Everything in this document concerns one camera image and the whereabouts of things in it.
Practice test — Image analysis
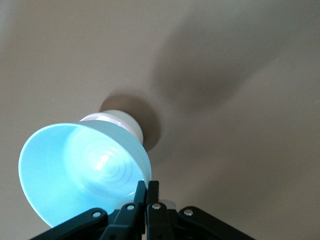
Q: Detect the white bowl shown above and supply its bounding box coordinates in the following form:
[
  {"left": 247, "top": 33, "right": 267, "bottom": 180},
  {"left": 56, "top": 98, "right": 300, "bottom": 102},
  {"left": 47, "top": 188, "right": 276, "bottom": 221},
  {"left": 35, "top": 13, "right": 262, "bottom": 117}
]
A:
[{"left": 99, "top": 109, "right": 145, "bottom": 145}]

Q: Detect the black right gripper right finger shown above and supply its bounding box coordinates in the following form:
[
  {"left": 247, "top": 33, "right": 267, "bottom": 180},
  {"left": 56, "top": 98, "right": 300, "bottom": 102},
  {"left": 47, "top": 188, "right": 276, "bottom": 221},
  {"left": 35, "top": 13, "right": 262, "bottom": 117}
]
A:
[{"left": 146, "top": 180, "right": 258, "bottom": 240}]

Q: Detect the blue bowl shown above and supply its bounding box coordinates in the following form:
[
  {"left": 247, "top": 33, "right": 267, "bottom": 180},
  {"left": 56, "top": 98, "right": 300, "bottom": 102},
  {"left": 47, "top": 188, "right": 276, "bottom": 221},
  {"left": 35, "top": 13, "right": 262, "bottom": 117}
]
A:
[{"left": 18, "top": 119, "right": 153, "bottom": 229}]

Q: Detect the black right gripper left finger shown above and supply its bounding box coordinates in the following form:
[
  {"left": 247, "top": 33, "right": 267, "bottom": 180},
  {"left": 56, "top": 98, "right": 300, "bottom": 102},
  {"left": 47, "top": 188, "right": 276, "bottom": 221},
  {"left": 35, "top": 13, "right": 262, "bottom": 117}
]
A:
[{"left": 29, "top": 180, "right": 147, "bottom": 240}]

